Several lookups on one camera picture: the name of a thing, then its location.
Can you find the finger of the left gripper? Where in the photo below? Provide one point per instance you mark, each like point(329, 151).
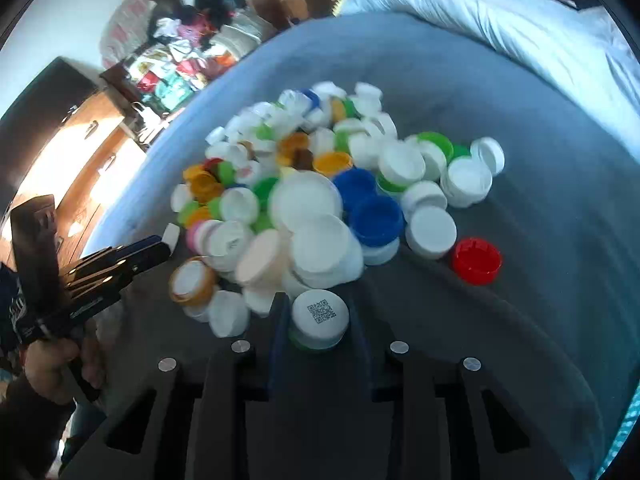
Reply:
point(94, 283)

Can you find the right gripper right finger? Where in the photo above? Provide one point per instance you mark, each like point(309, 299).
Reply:
point(372, 337)

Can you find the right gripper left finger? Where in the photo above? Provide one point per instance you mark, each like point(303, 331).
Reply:
point(279, 325)

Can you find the white cap with QR code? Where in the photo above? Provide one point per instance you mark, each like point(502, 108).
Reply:
point(319, 319)

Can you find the person's left hand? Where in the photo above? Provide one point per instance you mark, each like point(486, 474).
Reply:
point(44, 361)

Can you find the large white cap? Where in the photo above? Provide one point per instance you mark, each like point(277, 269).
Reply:
point(300, 197)

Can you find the blue cap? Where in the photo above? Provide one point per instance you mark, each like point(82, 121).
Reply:
point(377, 221)

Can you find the red cap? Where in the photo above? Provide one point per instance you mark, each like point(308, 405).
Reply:
point(476, 261)

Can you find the wooden drawer dresser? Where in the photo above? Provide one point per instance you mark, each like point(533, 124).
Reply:
point(85, 167)

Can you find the pile of clothes and bags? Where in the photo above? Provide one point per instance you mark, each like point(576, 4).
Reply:
point(159, 53)

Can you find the light blue duvet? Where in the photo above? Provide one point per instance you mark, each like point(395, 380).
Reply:
point(581, 53)

